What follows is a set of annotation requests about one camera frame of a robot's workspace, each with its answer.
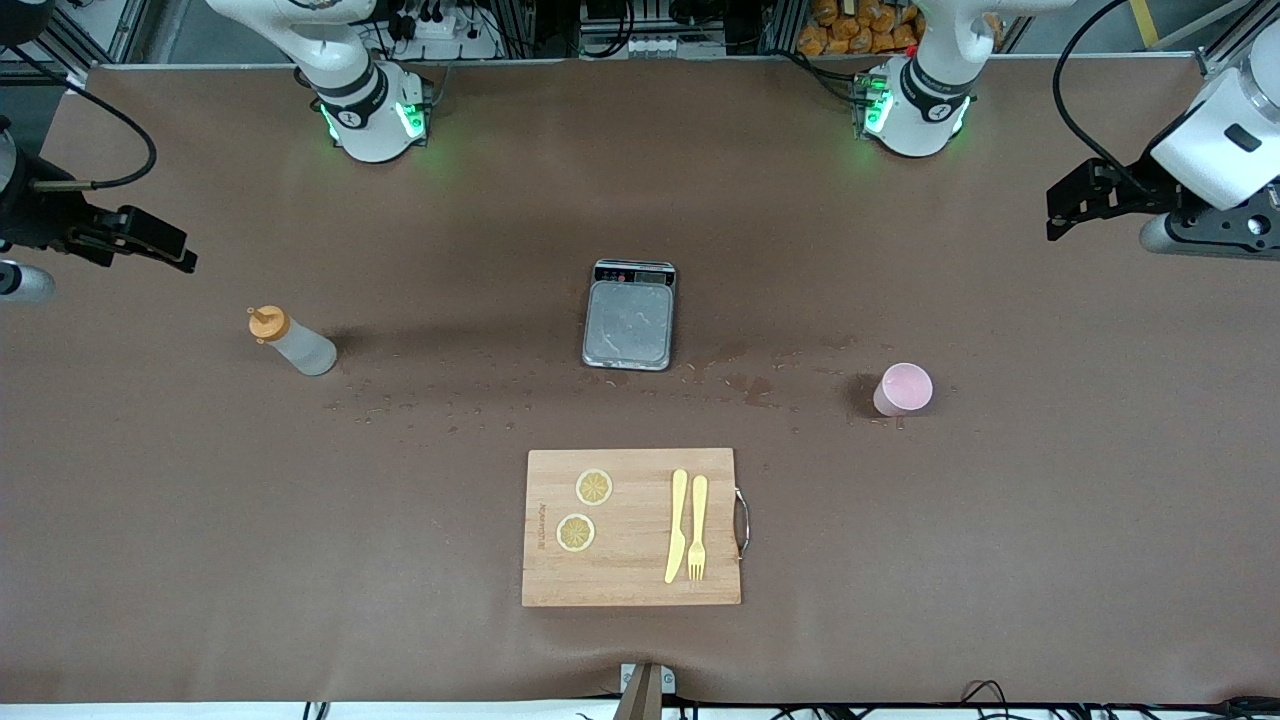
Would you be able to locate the pink plastic cup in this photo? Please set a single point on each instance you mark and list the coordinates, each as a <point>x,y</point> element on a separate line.
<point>905,390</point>

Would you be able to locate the brown table cover sheet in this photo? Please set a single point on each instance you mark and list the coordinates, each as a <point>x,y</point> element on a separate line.
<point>900,560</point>

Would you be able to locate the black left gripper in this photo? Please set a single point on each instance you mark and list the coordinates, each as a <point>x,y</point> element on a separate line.
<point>1141,181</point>

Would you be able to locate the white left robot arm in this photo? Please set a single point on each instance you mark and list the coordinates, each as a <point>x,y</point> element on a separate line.
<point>920,110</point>

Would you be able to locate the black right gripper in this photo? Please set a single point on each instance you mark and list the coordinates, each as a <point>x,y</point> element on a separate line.
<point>32,216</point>

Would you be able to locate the yellow lemon slice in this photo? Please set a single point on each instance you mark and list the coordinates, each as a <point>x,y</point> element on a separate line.
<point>594,487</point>
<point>575,532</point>

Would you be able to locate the yellow plastic fork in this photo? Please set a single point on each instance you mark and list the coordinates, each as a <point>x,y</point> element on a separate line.
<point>698,505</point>

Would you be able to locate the yellow plastic knife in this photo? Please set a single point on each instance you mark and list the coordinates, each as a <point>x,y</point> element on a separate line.
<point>678,520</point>

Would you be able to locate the translucent sauce bottle orange cap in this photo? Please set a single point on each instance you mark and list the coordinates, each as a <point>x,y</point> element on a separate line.
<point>305,352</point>

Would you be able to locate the silver digital kitchen scale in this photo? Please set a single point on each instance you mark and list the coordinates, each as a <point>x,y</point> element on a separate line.
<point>628,325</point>

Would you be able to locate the orange snack pile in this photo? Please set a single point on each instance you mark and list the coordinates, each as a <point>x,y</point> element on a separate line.
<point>850,35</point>

